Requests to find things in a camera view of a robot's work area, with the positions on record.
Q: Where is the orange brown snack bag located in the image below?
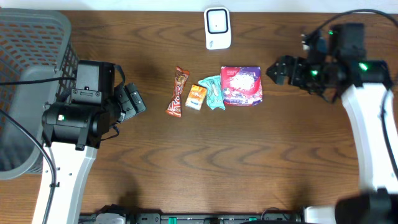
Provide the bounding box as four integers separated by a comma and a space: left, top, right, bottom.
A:
165, 67, 190, 118

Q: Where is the red purple snack pack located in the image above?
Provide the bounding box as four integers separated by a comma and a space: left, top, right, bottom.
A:
220, 67, 263, 106

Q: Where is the small orange box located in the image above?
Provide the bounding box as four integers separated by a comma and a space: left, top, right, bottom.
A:
185, 85, 207, 111

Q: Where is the green white snack packet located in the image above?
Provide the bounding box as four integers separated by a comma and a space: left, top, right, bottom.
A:
198, 75, 226, 110

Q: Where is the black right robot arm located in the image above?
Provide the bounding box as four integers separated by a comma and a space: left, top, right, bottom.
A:
266, 23, 397, 223

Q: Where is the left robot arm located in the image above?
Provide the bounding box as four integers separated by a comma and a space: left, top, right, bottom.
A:
32, 60, 146, 223

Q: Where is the white barcode scanner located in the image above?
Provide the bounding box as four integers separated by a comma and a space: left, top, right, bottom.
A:
203, 7, 232, 50

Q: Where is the grey plastic mesh basket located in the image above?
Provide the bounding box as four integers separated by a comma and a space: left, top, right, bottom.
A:
1, 9, 79, 180

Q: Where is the black left camera cable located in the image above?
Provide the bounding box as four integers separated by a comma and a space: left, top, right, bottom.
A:
0, 77, 77, 224

